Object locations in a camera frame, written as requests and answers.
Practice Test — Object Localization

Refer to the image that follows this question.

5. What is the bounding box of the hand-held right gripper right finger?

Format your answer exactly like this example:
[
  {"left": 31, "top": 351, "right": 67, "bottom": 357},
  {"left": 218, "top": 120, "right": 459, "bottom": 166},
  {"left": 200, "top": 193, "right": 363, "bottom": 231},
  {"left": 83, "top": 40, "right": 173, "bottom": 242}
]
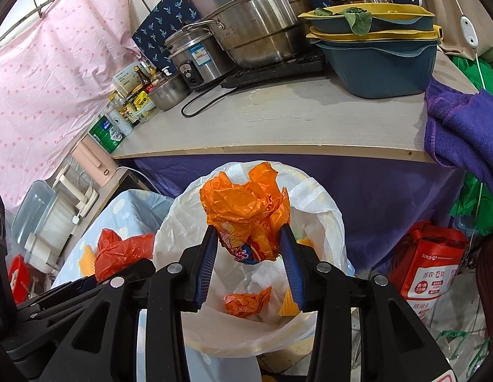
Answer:
[{"left": 277, "top": 225, "right": 458, "bottom": 382}]

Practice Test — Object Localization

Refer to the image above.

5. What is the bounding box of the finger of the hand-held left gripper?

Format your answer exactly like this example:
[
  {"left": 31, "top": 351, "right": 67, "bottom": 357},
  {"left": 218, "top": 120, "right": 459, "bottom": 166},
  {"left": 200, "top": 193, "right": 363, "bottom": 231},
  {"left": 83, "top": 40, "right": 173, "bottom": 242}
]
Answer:
[
  {"left": 5, "top": 286, "right": 109, "bottom": 364},
  {"left": 16, "top": 260, "right": 156, "bottom": 308}
]

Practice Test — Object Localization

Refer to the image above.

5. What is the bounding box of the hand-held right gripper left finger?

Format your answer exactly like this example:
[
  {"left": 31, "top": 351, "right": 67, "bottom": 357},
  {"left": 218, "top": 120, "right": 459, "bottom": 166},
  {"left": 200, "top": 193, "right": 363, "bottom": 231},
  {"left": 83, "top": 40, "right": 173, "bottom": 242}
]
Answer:
[{"left": 39, "top": 225, "right": 220, "bottom": 382}]

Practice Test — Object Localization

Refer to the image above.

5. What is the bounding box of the white paper towel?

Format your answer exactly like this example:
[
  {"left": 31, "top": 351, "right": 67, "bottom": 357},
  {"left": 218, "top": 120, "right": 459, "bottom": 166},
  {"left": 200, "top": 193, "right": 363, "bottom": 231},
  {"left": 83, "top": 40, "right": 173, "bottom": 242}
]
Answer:
[{"left": 246, "top": 263, "right": 292, "bottom": 315}]

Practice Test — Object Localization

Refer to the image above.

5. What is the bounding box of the red plastic bag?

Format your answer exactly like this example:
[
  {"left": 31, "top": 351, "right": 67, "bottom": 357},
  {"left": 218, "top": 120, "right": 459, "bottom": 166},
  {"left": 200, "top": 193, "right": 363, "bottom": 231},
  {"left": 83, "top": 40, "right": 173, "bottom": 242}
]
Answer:
[{"left": 94, "top": 229, "right": 156, "bottom": 283}]

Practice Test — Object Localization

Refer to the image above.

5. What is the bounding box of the yellow ribbed cloth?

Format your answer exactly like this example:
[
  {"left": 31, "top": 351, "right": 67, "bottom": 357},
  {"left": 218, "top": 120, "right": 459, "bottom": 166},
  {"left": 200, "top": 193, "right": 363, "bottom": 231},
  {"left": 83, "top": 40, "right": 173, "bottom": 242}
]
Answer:
[
  {"left": 80, "top": 244, "right": 100, "bottom": 279},
  {"left": 277, "top": 286, "right": 302, "bottom": 317}
]

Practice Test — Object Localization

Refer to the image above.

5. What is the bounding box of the plain orange snack wrapper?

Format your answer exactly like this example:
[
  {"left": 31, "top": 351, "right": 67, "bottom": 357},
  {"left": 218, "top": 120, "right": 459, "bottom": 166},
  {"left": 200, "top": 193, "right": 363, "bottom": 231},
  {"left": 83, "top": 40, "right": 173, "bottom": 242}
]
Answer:
[{"left": 224, "top": 286, "right": 273, "bottom": 319}]

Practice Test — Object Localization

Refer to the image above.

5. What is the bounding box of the orange wrapper with blue print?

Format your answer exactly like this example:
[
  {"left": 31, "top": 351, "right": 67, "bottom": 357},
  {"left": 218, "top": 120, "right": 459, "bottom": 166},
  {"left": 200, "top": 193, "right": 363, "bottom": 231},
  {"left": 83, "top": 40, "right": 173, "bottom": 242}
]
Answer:
[{"left": 199, "top": 162, "right": 291, "bottom": 265}]

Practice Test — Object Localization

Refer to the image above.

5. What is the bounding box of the white trash bag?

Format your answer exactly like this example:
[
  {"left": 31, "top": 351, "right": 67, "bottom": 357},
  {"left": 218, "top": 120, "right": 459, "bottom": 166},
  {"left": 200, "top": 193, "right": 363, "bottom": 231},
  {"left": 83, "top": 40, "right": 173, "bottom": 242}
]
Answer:
[{"left": 153, "top": 160, "right": 355, "bottom": 359}]

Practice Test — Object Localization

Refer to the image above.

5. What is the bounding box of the white dish box with lid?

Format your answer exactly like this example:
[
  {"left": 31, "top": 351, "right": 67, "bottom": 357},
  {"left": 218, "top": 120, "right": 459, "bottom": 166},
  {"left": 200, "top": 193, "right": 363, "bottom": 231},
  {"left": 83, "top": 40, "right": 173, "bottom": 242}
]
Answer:
[{"left": 11, "top": 180, "right": 78, "bottom": 271}]

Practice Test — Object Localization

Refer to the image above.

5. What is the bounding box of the red plastic basin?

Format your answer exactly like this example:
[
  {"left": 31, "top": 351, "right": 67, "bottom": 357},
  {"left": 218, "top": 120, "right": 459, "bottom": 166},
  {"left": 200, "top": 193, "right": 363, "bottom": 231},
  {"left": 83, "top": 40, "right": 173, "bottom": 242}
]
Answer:
[{"left": 8, "top": 255, "right": 32, "bottom": 304}]

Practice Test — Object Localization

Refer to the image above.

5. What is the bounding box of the white glass kettle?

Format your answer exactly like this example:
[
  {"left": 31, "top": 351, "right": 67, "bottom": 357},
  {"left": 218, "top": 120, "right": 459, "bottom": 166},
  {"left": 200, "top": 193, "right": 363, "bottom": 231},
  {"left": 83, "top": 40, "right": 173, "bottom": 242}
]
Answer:
[{"left": 53, "top": 163, "right": 100, "bottom": 223}]

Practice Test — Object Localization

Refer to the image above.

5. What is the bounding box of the purple counter skirt cloth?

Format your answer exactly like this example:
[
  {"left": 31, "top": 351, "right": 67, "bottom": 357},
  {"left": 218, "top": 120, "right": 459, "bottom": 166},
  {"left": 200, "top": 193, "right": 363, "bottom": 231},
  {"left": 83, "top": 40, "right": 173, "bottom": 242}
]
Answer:
[{"left": 133, "top": 155, "right": 467, "bottom": 273}]

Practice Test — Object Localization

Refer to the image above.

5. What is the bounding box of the pink kettle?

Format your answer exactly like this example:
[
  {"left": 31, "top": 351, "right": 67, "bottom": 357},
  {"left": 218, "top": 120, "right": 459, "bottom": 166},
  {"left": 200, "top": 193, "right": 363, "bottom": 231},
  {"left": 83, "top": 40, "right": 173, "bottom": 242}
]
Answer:
[{"left": 70, "top": 135, "right": 119, "bottom": 187}]

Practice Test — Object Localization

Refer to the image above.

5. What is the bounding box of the red shopping bag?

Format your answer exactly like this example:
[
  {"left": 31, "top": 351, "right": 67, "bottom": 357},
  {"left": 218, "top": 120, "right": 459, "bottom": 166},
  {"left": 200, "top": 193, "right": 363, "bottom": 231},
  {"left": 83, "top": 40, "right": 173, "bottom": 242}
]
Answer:
[{"left": 390, "top": 221, "right": 469, "bottom": 316}]

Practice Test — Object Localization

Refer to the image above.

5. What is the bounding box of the green can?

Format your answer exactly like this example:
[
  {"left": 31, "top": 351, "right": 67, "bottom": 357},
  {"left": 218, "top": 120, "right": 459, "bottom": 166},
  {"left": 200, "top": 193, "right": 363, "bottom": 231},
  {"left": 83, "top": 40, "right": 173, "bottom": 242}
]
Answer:
[{"left": 89, "top": 115, "right": 125, "bottom": 154}]

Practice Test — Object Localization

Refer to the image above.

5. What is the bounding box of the pink dotted curtain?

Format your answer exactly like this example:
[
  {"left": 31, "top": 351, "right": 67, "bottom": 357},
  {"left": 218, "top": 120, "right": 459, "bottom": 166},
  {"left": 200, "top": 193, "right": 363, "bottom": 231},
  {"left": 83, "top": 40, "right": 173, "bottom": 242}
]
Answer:
[{"left": 0, "top": 0, "right": 148, "bottom": 208}]

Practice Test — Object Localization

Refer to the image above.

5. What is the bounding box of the white labelled bottle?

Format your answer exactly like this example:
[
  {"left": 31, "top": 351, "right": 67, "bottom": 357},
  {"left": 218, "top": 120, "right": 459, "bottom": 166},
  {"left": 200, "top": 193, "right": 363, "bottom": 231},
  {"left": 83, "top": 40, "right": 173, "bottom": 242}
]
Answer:
[{"left": 107, "top": 103, "right": 136, "bottom": 136}]

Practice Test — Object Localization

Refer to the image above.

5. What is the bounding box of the glass bowl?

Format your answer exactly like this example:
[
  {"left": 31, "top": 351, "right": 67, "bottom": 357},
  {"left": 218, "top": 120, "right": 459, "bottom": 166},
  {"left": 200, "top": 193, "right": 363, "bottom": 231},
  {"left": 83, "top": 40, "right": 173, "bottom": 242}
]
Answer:
[{"left": 139, "top": 101, "right": 158, "bottom": 123}]

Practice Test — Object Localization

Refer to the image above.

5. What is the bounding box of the small steel pot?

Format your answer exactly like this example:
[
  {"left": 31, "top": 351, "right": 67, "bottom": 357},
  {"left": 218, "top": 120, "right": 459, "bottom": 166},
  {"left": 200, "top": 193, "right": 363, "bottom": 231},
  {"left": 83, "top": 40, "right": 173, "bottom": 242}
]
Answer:
[{"left": 149, "top": 74, "right": 190, "bottom": 111}]

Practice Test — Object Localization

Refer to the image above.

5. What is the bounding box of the white and green seasoning box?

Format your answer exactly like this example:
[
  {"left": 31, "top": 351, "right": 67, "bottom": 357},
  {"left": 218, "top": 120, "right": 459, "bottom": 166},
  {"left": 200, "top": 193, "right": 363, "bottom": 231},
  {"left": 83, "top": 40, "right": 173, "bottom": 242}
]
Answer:
[{"left": 113, "top": 61, "right": 146, "bottom": 98}]

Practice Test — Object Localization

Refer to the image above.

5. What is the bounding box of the green plastic bag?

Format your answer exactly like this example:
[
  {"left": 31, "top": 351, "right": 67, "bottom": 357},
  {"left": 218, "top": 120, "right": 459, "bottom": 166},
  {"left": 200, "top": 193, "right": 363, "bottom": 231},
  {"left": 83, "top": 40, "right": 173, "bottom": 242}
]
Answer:
[{"left": 449, "top": 53, "right": 493, "bottom": 236}]

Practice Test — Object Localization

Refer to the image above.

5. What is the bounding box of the black induction cooker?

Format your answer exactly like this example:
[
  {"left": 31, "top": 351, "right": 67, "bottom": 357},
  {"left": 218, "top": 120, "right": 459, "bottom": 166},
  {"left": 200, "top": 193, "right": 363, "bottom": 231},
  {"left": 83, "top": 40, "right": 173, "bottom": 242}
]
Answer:
[{"left": 220, "top": 52, "right": 327, "bottom": 89}]

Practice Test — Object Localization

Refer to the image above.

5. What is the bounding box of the steel rice cooker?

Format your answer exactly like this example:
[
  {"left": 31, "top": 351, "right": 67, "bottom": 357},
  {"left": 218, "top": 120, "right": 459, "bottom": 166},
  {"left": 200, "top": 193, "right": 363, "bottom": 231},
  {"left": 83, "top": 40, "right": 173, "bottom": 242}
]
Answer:
[{"left": 164, "top": 24, "right": 237, "bottom": 89}]

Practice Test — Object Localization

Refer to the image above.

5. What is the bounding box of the purple towel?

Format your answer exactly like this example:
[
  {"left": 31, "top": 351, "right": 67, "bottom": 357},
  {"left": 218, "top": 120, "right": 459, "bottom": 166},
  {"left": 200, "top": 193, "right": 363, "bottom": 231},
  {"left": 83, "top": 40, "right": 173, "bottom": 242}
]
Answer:
[{"left": 424, "top": 77, "right": 493, "bottom": 195}]

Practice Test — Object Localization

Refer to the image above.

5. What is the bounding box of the blue basin with yellow rim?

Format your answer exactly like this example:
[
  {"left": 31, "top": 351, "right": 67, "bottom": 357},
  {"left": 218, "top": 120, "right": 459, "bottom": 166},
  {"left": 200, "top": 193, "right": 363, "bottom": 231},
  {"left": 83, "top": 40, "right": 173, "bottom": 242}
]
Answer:
[{"left": 306, "top": 24, "right": 444, "bottom": 100}]

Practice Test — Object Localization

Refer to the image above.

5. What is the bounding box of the large steel steamer pot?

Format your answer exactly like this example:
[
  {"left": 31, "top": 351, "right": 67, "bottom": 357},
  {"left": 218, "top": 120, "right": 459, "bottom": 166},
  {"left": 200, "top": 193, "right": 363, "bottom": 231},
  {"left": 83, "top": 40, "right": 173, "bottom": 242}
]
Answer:
[{"left": 181, "top": 0, "right": 323, "bottom": 68}]

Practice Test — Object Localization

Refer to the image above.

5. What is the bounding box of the dark blue printed cloth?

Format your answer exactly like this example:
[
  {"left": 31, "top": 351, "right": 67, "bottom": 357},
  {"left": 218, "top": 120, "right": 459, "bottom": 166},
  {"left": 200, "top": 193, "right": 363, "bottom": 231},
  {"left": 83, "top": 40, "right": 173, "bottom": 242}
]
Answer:
[{"left": 132, "top": 0, "right": 419, "bottom": 68}]

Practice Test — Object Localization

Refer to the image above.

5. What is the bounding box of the green vegetable leaf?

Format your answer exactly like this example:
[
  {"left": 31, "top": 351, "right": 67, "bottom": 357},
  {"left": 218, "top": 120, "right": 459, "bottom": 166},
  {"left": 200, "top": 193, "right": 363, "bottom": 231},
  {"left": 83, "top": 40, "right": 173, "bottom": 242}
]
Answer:
[{"left": 342, "top": 10, "right": 375, "bottom": 36}]

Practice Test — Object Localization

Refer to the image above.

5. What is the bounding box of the blue strainer tray with yellow rim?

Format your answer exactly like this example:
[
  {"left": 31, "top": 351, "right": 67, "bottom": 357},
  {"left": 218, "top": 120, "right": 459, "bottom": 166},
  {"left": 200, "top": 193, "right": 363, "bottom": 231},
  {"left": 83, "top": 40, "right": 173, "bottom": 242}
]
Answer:
[{"left": 298, "top": 2, "right": 436, "bottom": 34}]

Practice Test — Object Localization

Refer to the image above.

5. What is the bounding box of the beige cloth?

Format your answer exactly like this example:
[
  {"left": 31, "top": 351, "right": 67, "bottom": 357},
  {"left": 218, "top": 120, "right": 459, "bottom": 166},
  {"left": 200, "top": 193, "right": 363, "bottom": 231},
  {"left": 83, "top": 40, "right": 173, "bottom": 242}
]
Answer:
[{"left": 418, "top": 0, "right": 493, "bottom": 61}]

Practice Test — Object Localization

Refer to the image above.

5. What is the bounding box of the white kettle cable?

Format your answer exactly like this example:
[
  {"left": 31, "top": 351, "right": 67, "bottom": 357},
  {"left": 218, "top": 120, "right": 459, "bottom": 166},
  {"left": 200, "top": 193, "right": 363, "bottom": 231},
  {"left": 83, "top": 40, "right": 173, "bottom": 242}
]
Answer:
[{"left": 115, "top": 166, "right": 160, "bottom": 192}]

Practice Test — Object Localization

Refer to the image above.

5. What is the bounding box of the black power cable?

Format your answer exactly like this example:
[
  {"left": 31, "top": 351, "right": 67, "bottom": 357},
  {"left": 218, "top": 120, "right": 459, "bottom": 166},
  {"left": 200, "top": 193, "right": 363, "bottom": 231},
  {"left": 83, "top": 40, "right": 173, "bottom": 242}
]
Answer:
[{"left": 181, "top": 85, "right": 237, "bottom": 118}]

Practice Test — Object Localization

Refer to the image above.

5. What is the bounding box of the white cord with switch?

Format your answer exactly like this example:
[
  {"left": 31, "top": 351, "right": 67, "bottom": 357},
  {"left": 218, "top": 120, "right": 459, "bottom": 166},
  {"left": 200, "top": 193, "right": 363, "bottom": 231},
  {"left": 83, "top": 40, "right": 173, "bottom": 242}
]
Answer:
[{"left": 438, "top": 0, "right": 492, "bottom": 247}]

